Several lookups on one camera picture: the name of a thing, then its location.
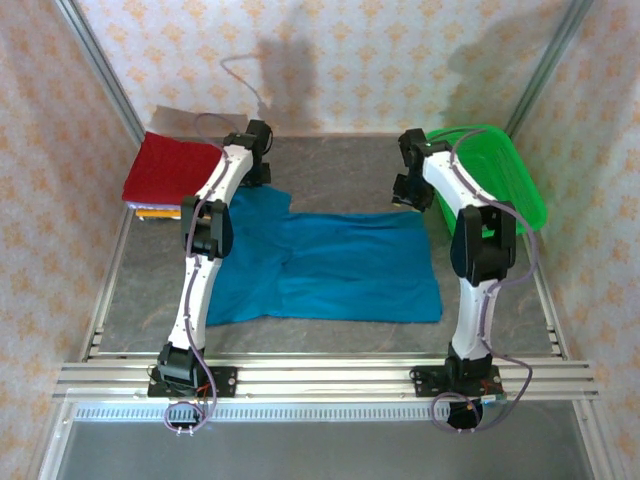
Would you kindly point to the blue t-shirt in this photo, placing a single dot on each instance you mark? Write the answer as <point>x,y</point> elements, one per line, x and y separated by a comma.
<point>350,270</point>

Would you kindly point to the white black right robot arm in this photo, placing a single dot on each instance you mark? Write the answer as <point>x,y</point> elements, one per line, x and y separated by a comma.
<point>480,240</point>

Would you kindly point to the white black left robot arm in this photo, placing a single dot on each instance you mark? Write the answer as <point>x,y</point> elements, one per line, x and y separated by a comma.
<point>197,300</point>

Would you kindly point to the red folded t-shirt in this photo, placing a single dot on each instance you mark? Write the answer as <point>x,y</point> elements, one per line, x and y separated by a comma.
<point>165,170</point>

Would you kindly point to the green plastic mesh basket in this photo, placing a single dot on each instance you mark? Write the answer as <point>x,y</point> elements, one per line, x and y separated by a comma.
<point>515,180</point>

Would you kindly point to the purple folded t-shirt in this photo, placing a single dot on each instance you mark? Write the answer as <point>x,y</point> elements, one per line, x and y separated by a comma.
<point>155,205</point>

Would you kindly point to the small green circuit board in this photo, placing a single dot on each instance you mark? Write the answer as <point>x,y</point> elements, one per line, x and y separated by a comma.
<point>495,399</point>

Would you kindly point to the grey metal panel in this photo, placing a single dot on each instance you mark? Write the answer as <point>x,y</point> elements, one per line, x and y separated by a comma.
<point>325,450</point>

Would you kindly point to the aluminium frame post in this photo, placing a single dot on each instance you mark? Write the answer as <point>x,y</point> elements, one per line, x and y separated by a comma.
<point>545,70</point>
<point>100,70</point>

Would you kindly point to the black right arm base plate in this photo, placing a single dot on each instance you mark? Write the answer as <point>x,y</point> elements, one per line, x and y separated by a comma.
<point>425,382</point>

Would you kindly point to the aluminium frame cross rail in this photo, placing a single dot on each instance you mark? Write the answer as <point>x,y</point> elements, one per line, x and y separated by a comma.
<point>325,375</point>

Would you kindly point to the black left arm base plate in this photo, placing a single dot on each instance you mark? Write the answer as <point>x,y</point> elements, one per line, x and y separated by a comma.
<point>225,382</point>

